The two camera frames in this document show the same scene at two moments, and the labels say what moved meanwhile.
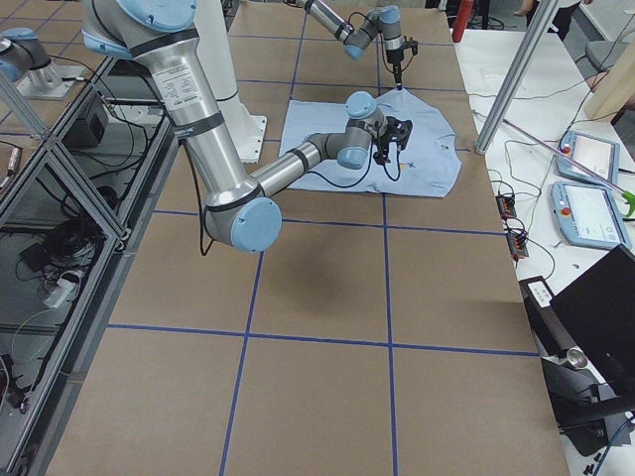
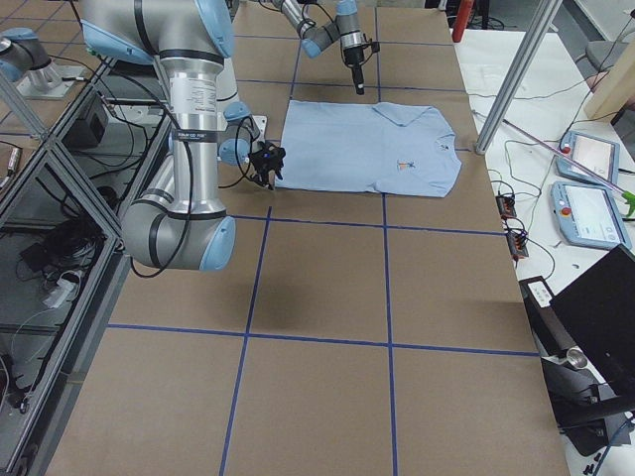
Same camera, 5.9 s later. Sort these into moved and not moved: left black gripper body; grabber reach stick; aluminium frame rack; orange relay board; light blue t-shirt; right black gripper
Moved: right black gripper; left black gripper body
Not moved: aluminium frame rack; grabber reach stick; light blue t-shirt; orange relay board
